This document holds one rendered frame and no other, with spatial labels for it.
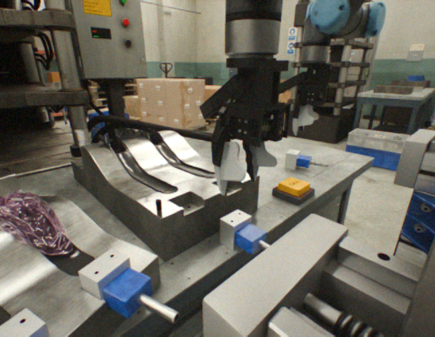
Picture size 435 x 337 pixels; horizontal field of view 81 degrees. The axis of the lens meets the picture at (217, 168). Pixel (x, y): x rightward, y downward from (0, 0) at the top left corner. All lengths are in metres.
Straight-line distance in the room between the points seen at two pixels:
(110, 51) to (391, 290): 1.24
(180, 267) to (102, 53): 1.01
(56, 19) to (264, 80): 0.84
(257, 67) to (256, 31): 0.04
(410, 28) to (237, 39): 6.55
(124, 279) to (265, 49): 0.34
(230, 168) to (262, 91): 0.12
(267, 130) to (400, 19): 6.58
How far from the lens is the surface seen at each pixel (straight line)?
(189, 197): 0.51
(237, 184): 0.56
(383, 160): 3.60
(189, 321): 0.62
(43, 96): 1.12
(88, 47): 1.26
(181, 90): 4.36
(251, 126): 0.37
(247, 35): 0.36
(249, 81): 0.38
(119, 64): 1.30
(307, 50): 0.82
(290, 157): 0.88
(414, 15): 6.89
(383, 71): 6.87
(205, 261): 0.48
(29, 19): 1.12
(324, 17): 0.65
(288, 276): 0.18
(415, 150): 0.58
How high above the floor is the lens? 1.12
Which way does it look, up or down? 21 degrees down
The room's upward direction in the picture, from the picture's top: straight up
